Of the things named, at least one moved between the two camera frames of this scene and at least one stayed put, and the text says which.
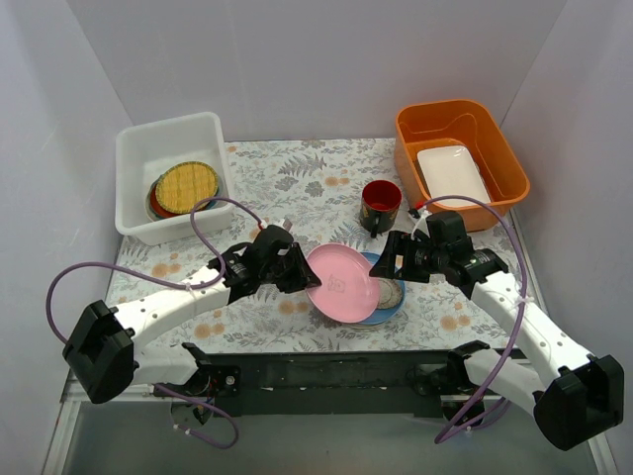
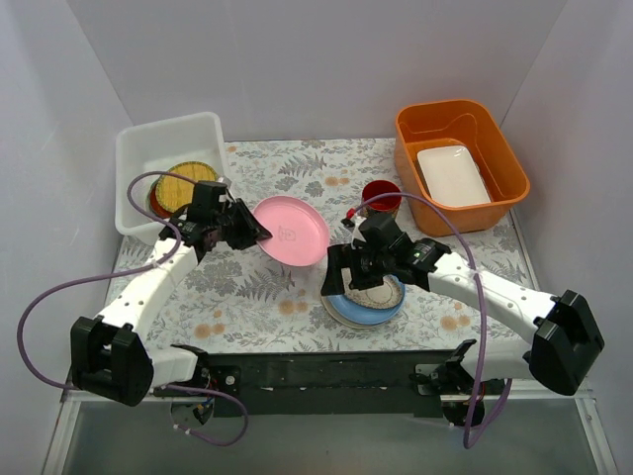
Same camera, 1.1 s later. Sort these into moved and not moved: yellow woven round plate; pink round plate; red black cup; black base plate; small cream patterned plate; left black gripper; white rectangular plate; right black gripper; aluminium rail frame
Moved: right black gripper; pink round plate; left black gripper
Not moved: yellow woven round plate; black base plate; white rectangular plate; red black cup; small cream patterned plate; aluminium rail frame
